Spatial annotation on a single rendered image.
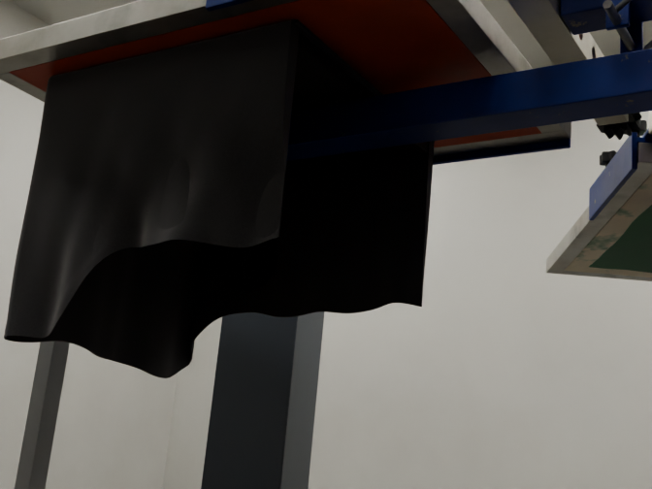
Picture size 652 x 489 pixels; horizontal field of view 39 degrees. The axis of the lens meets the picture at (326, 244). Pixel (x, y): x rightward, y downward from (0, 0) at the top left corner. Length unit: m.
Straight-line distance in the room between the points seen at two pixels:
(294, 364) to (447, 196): 3.84
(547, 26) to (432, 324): 4.32
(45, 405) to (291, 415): 0.52
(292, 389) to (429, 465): 3.48
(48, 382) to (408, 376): 3.91
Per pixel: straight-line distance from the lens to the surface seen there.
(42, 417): 1.84
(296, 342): 2.01
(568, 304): 5.28
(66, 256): 1.40
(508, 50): 1.35
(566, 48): 1.40
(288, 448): 2.00
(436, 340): 5.53
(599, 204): 1.89
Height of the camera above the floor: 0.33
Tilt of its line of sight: 16 degrees up
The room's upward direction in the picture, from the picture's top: 5 degrees clockwise
